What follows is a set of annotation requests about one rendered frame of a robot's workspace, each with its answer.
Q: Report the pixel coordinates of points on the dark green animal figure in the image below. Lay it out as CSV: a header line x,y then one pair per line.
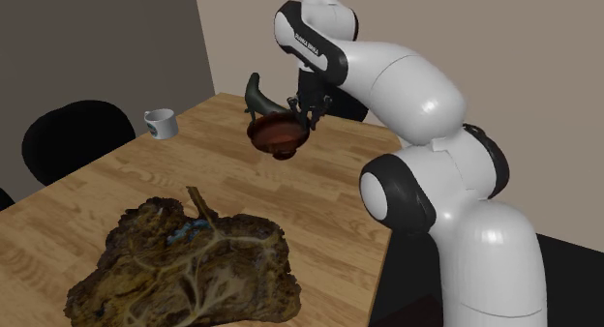
x,y
258,99

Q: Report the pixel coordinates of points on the large brown dried leaf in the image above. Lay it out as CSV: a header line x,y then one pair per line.
x,y
188,269

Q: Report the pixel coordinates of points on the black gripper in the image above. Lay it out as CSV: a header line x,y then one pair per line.
x,y
310,88

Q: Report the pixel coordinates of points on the black chair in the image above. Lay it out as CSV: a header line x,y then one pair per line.
x,y
71,139
4,199

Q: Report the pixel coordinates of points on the white mug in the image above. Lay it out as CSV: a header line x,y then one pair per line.
x,y
163,124

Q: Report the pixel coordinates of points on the brown bowl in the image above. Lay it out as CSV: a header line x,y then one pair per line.
x,y
276,137

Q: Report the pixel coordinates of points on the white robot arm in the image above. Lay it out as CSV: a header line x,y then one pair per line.
x,y
472,250

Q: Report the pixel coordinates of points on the wooden table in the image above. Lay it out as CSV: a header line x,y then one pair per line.
x,y
306,198

